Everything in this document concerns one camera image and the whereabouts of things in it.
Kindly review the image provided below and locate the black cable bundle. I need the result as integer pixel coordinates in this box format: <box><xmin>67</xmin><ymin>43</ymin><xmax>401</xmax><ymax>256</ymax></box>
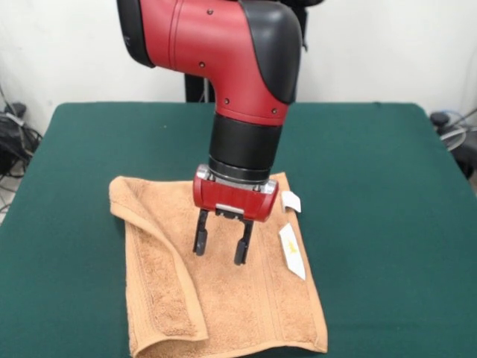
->
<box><xmin>0</xmin><ymin>111</ymin><xmax>44</xmax><ymax>180</ymax></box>

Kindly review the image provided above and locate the dark green table cloth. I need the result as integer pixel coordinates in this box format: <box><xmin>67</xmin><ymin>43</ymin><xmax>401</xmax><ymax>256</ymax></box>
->
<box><xmin>0</xmin><ymin>102</ymin><xmax>477</xmax><ymax>358</ymax></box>

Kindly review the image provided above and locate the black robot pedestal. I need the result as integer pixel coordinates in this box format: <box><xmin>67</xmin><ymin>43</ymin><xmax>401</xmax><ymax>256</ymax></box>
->
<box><xmin>184</xmin><ymin>0</ymin><xmax>325</xmax><ymax>104</ymax></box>

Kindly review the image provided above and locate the tan terry towel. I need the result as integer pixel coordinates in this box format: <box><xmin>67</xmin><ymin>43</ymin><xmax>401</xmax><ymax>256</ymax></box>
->
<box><xmin>108</xmin><ymin>171</ymin><xmax>329</xmax><ymax>358</ymax></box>

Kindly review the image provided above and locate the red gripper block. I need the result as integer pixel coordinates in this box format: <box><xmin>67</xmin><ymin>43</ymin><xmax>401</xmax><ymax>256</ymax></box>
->
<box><xmin>192</xmin><ymin>175</ymin><xmax>280</xmax><ymax>266</ymax></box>

